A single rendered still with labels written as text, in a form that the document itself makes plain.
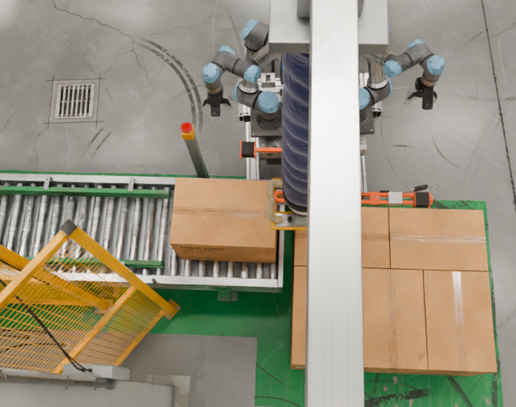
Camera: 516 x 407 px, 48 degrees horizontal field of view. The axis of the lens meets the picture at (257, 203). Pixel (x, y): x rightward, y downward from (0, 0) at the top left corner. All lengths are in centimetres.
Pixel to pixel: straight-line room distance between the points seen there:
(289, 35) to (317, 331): 77
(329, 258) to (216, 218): 227
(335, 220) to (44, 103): 410
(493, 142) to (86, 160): 313
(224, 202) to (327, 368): 237
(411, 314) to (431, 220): 61
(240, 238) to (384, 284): 97
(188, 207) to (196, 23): 215
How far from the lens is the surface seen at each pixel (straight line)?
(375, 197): 305
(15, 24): 555
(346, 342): 109
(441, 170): 460
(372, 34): 154
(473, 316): 380
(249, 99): 329
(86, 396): 235
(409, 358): 367
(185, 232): 334
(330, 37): 131
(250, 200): 336
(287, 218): 307
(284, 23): 154
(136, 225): 384
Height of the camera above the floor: 413
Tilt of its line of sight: 72 degrees down
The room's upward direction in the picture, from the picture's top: 7 degrees counter-clockwise
